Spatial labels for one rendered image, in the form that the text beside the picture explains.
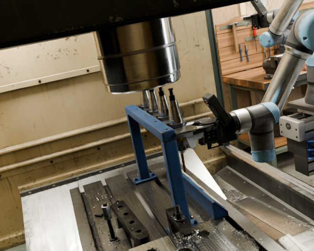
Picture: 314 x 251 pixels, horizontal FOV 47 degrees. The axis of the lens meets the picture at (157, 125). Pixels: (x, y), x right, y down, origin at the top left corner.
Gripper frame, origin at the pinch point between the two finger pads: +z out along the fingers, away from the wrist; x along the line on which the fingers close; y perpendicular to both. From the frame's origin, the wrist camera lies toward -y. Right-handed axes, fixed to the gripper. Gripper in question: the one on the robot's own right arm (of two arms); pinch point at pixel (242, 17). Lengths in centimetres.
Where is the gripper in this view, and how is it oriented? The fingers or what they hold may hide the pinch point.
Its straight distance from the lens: 222.1
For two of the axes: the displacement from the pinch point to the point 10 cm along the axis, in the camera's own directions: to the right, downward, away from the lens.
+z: -5.4, -1.3, 8.3
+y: 3.0, 8.9, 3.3
